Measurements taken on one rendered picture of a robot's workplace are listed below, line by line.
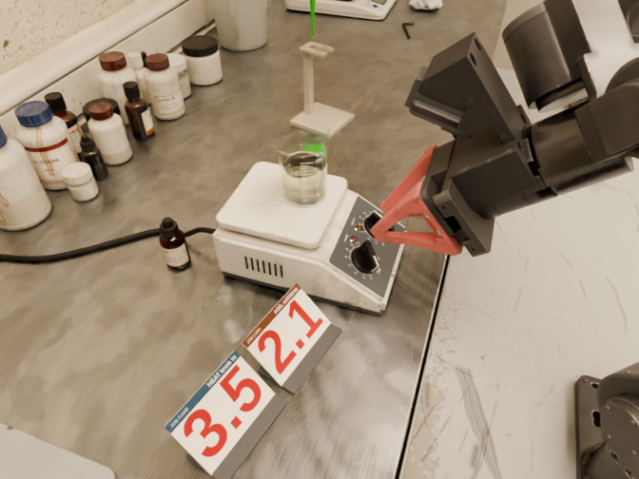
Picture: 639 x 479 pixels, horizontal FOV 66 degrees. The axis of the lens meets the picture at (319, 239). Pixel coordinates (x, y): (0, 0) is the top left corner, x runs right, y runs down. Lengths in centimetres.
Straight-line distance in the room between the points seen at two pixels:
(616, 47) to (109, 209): 60
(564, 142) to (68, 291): 53
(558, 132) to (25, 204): 61
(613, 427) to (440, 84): 26
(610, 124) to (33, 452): 50
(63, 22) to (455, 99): 74
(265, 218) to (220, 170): 24
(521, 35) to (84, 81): 72
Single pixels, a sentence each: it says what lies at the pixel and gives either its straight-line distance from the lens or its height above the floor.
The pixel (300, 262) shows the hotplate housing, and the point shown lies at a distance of 52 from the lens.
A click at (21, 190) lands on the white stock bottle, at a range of 72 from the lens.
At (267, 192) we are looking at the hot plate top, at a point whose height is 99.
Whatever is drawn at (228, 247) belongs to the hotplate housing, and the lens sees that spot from 55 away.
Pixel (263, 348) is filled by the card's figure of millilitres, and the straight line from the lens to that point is 49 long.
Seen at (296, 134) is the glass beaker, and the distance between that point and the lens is 54.
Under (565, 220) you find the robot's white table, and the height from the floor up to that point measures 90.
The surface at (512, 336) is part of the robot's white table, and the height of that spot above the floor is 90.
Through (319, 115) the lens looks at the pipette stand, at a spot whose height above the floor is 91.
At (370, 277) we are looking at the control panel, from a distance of 53.
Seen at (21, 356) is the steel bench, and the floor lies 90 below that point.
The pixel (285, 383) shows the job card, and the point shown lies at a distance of 50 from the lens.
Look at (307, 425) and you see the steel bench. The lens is 48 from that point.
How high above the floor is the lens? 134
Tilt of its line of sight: 44 degrees down
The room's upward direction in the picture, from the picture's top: straight up
